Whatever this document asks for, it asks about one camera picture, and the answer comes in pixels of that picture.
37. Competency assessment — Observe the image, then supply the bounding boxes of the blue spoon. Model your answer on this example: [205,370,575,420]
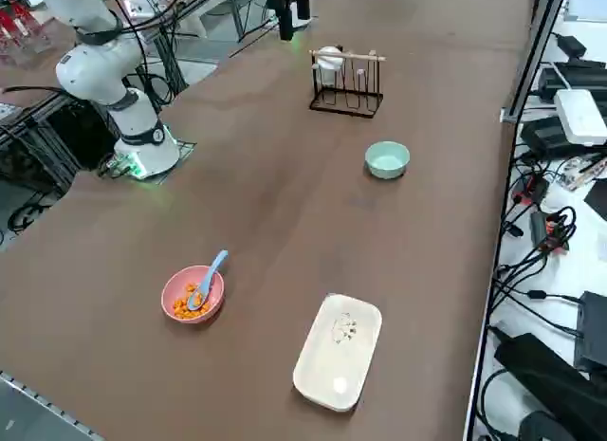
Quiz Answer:
[187,249,230,311]

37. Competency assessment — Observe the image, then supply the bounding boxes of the green bowl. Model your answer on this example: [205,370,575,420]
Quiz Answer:
[363,140,411,180]

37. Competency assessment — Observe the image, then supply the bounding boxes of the pink bowl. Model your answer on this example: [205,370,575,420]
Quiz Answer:
[160,265,226,322]

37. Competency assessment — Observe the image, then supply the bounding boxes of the orange popcorn heap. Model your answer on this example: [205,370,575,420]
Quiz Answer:
[171,283,212,318]

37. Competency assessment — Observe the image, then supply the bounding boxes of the white cup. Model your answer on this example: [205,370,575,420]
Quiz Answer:
[316,46,345,89]

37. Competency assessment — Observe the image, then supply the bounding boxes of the clear box with red contents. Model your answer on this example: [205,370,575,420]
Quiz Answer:
[0,4,53,67]

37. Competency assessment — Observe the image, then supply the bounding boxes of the small black power adapter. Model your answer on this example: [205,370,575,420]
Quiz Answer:
[557,32,588,58]

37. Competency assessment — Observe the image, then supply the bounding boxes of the black power brick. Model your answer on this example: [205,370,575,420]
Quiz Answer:
[520,116,570,157]

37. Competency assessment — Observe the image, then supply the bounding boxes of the white flat device box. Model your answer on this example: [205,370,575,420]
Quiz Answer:
[553,88,607,146]

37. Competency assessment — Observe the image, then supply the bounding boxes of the bare circuit board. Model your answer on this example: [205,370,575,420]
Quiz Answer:
[561,156,607,192]

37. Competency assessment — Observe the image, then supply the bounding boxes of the white rectangular tray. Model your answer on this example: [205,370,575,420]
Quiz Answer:
[292,292,383,413]

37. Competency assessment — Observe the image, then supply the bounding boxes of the black equipment box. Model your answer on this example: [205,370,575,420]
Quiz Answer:
[573,291,607,371]

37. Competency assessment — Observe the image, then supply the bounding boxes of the black wire cup rack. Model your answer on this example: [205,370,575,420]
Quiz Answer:
[308,48,388,120]

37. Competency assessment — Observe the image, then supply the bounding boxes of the black cable bundle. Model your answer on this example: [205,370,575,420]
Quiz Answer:
[120,13,191,110]

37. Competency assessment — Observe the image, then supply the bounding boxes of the aluminium frame rail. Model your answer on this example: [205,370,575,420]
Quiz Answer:
[500,0,570,124]

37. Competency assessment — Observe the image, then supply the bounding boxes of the black aluminium frame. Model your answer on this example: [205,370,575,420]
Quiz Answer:
[0,89,120,195]

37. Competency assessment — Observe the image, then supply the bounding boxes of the black cable with inline box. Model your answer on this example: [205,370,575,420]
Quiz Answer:
[490,269,582,319]

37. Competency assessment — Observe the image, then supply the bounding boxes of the aluminium edge rail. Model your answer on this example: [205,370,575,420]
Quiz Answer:
[0,368,106,441]

